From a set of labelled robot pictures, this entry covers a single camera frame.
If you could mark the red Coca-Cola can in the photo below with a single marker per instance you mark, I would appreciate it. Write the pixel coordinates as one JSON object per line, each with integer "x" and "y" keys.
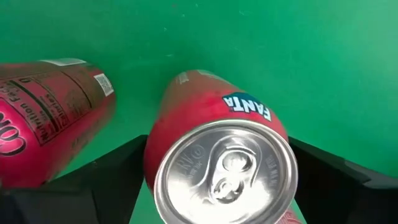
{"x": 46, "y": 124}

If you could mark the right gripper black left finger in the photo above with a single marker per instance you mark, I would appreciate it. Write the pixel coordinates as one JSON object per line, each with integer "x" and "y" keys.
{"x": 77, "y": 202}

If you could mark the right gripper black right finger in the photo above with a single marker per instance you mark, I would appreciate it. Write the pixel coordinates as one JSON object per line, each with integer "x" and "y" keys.
{"x": 342, "y": 199}

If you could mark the green table mat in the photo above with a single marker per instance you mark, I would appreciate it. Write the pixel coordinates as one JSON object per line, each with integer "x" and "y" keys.
{"x": 280, "y": 46}

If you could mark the red Fanta strawberry can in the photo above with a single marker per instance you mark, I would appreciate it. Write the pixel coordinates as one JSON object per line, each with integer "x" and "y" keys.
{"x": 199, "y": 102}

